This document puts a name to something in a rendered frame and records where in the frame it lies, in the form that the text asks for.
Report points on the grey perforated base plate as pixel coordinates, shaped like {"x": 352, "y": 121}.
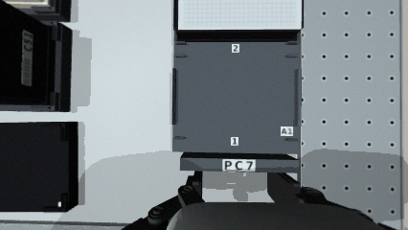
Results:
{"x": 352, "y": 105}

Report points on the white well plate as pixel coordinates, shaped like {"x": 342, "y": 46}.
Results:
{"x": 26, "y": 4}

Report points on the light grey multi-well plate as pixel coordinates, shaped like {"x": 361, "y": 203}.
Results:
{"x": 239, "y": 20}

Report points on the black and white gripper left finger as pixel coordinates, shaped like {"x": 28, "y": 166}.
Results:
{"x": 158, "y": 217}

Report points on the dark grey plate carrier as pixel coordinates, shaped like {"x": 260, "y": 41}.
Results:
{"x": 236, "y": 106}

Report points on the black deep-well block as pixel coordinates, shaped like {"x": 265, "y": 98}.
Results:
{"x": 27, "y": 58}

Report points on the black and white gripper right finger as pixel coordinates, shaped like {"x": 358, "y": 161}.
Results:
{"x": 283, "y": 188}

